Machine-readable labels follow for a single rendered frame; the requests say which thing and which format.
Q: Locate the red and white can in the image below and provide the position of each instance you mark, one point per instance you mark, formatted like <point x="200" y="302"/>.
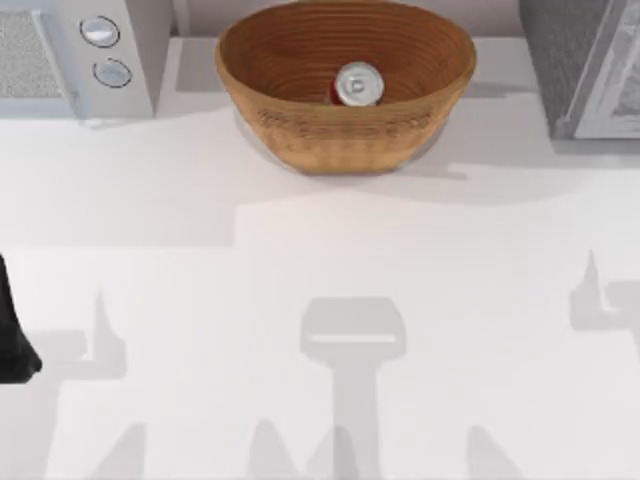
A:
<point x="358" y="85"/>

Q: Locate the brown woven basket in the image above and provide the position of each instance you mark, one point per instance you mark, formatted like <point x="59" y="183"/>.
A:
<point x="300" y="75"/>

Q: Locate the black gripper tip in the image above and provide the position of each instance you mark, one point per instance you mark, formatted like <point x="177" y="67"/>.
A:
<point x="12" y="345"/>

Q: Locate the large microwave knob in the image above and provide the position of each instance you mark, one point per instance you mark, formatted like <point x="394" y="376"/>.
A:
<point x="99" y="30"/>

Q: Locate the grey cabinet door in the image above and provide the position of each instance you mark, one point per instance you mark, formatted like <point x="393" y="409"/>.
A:
<point x="607" y="75"/>

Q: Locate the small microwave knob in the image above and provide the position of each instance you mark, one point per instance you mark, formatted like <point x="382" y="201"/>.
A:
<point x="112" y="72"/>

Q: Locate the pale microwave oven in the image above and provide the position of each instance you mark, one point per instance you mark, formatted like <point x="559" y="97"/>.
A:
<point x="75" y="60"/>

